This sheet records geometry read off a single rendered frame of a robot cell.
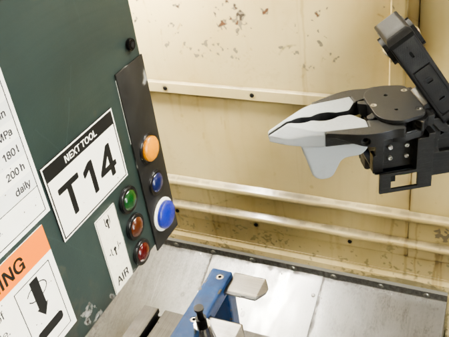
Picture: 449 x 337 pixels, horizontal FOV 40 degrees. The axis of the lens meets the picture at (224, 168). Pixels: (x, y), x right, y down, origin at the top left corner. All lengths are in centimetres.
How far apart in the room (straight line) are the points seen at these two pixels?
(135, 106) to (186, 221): 116
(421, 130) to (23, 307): 37
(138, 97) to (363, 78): 77
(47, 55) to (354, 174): 103
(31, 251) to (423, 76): 37
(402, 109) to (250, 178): 95
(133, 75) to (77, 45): 8
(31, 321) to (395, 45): 38
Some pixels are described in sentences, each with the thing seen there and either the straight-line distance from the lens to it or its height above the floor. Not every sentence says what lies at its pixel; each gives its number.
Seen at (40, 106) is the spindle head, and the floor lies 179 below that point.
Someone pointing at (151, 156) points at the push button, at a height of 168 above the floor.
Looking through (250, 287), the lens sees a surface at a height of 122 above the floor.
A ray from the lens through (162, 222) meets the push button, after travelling 63.
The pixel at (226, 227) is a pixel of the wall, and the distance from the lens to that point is 166.
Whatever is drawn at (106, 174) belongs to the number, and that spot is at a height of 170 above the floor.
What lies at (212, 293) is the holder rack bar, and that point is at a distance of 109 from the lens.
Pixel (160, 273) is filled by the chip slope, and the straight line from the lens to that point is 177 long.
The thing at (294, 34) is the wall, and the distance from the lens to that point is 128.
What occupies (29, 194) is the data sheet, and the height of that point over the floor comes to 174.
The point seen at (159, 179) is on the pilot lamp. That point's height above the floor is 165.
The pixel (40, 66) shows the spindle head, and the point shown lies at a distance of 47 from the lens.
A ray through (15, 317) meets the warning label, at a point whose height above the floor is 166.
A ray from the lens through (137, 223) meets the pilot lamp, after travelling 59.
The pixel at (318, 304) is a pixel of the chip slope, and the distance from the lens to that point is 161.
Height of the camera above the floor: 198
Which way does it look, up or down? 33 degrees down
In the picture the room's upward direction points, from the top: 8 degrees counter-clockwise
